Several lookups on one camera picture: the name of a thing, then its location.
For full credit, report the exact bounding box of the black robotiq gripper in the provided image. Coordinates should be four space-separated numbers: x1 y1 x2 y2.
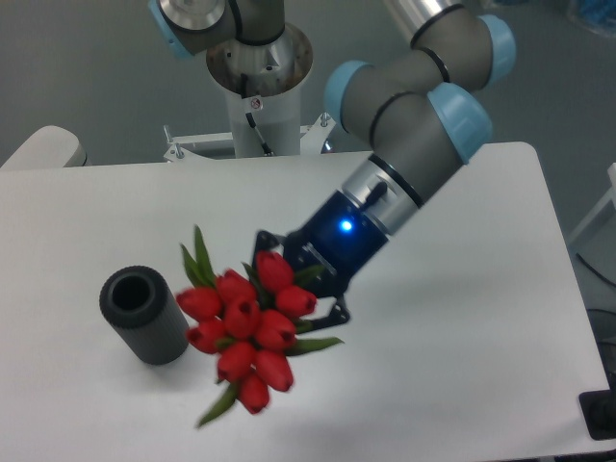
252 192 388 333

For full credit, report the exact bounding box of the red tulip bouquet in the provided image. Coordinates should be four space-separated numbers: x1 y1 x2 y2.
175 227 341 427

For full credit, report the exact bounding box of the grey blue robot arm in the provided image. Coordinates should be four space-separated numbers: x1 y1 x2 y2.
149 1 516 332

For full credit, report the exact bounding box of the dark grey ribbed vase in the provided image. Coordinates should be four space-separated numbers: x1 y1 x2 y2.
99 266 189 366

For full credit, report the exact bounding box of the white chair corner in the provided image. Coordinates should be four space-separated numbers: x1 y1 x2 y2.
1 125 90 171

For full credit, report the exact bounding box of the black box at table edge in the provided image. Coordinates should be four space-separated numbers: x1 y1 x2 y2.
578 390 615 441

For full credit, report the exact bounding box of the blue clear plastic bag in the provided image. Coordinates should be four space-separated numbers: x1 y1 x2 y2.
565 0 615 38

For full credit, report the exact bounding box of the black pedestal cable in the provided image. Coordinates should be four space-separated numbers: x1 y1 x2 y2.
239 73 275 158

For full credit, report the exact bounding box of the white metal base frame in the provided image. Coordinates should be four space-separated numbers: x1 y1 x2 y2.
163 112 337 163

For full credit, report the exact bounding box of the black floor cable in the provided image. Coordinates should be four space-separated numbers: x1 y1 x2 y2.
576 251 616 285

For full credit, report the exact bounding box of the white frame at right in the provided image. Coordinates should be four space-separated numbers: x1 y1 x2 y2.
567 164 615 252

